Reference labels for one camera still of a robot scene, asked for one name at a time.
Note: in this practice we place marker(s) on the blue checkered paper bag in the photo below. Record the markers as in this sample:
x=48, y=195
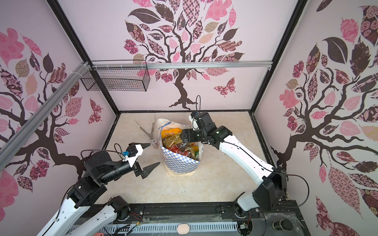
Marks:
x=177, y=165

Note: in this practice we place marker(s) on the gold candy bag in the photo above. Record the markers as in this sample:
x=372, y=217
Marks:
x=176, y=145

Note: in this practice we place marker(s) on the yellow orange snack bag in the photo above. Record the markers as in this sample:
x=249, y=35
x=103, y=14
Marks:
x=170, y=132

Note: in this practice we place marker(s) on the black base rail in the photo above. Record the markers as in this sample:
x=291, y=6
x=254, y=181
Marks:
x=256, y=223

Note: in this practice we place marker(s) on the aluminium rail left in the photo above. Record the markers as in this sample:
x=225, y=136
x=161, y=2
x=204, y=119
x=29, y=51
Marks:
x=10, y=149

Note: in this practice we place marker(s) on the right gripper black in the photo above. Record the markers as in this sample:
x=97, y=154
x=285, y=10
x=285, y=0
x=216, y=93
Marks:
x=190, y=132

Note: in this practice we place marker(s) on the metal tongs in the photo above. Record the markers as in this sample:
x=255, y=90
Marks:
x=150, y=134

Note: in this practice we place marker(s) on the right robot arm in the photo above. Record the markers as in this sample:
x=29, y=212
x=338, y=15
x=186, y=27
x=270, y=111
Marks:
x=271, y=182

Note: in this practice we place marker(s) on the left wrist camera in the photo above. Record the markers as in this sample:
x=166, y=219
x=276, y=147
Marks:
x=132, y=153

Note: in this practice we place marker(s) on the black round knob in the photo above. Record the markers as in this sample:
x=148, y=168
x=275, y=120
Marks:
x=282, y=225

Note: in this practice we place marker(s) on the black wire basket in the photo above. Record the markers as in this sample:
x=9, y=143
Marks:
x=117, y=75

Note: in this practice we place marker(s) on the grey cable duct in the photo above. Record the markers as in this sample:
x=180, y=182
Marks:
x=165, y=229

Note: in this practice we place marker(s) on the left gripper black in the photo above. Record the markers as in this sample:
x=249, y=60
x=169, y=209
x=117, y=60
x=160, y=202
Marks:
x=147, y=170

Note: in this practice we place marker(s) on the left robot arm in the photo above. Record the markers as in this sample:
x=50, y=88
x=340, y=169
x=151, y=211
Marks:
x=101, y=169

